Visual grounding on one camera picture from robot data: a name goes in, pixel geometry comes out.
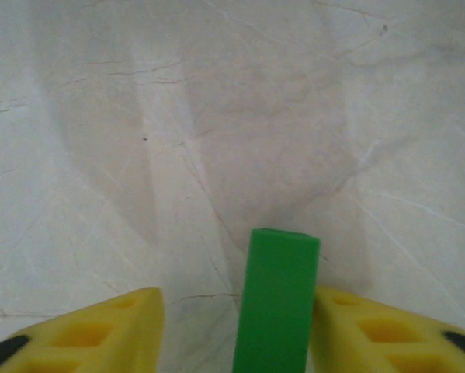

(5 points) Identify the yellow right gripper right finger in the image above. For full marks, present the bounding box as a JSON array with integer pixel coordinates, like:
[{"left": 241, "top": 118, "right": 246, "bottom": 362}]
[{"left": 311, "top": 286, "right": 465, "bottom": 373}]

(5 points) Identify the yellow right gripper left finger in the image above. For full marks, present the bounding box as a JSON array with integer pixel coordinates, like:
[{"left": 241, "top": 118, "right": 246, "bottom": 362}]
[{"left": 0, "top": 286, "right": 166, "bottom": 373}]

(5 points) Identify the green lego brick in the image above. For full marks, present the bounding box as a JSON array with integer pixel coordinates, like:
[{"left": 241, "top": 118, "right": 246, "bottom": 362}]
[{"left": 231, "top": 228, "right": 321, "bottom": 373}]

